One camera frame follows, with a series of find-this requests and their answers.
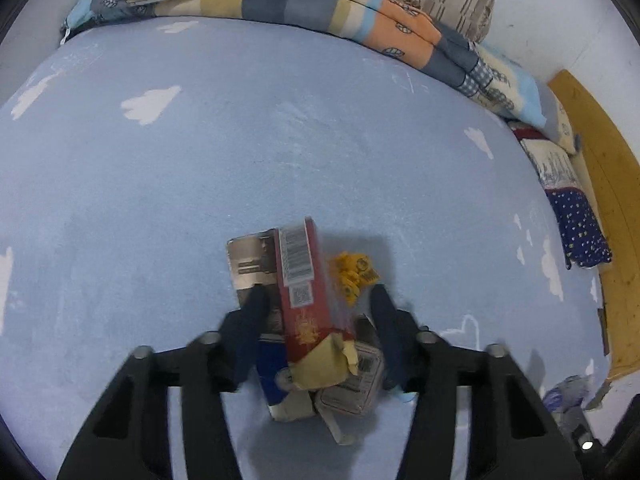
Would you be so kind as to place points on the blue cardboard box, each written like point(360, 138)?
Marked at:
point(272, 370)

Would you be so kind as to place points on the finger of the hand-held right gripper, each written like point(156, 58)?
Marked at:
point(587, 444)

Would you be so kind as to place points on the patchwork quilt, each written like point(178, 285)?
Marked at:
point(300, 5)

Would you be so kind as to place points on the red cardboard box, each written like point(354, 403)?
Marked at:
point(305, 305)

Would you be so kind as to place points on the yellow wrapper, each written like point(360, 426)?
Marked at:
point(350, 270)

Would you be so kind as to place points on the wooden bed frame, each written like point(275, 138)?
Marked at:
point(610, 185)

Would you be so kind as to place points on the silver cardboard box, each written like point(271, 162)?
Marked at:
point(250, 260)

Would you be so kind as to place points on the beige printed pillow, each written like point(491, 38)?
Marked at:
point(550, 160)

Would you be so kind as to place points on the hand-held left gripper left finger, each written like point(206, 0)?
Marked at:
point(250, 330)

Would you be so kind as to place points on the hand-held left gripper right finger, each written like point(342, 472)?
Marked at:
point(387, 330)

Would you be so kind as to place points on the white grey carton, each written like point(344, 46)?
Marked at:
point(355, 385)

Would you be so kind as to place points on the navy star pillow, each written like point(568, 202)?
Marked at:
point(580, 230)

